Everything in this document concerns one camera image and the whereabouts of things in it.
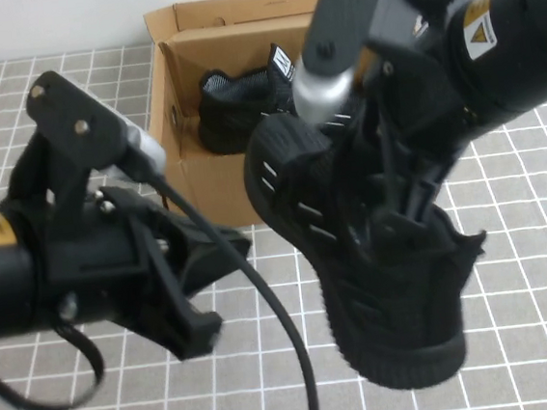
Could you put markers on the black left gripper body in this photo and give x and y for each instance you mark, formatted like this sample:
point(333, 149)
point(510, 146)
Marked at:
point(98, 251)

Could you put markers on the black knit sneaker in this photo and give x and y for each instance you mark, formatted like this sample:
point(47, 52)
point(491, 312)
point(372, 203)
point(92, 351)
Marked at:
point(227, 122)
point(385, 310)

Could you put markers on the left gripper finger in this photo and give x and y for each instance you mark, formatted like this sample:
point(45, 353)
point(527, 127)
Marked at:
point(215, 254)
point(196, 338)

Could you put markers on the brown cardboard shoe box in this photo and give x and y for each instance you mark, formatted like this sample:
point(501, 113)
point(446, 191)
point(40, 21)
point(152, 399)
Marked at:
point(223, 181)

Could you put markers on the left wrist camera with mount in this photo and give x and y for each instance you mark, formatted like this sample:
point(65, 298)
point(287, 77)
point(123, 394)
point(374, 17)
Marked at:
point(72, 122)

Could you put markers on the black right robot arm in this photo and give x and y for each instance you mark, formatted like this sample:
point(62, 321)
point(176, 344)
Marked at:
point(520, 45)

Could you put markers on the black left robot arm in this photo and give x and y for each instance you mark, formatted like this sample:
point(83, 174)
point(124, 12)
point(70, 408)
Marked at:
point(0, 289)

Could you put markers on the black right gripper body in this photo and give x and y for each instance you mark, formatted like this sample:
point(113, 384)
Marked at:
point(409, 104)

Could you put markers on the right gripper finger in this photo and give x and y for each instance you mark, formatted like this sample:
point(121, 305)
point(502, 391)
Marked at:
point(425, 195)
point(385, 165)

